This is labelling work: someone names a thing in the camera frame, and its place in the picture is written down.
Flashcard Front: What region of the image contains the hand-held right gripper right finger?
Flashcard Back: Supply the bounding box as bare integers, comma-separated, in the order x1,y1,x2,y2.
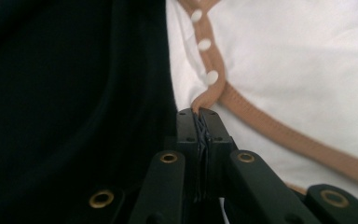
198,107,322,224

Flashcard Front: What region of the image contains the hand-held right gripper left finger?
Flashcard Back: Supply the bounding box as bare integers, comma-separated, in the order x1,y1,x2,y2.
128,107,201,224

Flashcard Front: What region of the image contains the cream baby garment tan trim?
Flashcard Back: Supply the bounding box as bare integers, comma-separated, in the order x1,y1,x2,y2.
165,0,358,216

